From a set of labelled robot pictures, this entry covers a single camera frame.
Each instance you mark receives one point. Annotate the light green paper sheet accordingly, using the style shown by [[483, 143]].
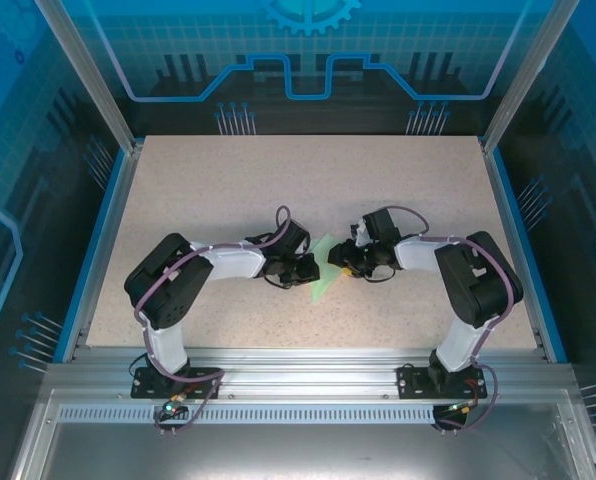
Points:
[[323, 287]]

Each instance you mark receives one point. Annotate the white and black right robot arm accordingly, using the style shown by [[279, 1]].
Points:
[[415, 255]]

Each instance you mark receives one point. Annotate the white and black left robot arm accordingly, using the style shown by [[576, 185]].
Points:
[[233, 262]]

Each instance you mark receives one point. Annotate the silver sheet metal shelf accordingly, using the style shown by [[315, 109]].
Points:
[[298, 452]]

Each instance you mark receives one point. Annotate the aluminium mounting beam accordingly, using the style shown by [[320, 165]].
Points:
[[303, 372]]

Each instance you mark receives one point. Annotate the connector with green light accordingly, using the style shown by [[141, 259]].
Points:
[[170, 409], [460, 409]]

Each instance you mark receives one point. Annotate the aluminium side rail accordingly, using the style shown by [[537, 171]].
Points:
[[113, 220], [508, 220]]

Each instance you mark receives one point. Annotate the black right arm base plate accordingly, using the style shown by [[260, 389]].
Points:
[[410, 382]]

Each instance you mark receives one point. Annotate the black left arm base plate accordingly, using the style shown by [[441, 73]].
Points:
[[140, 387]]

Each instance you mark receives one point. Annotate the aluminium frame post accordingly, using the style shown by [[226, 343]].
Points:
[[523, 75], [96, 75]]

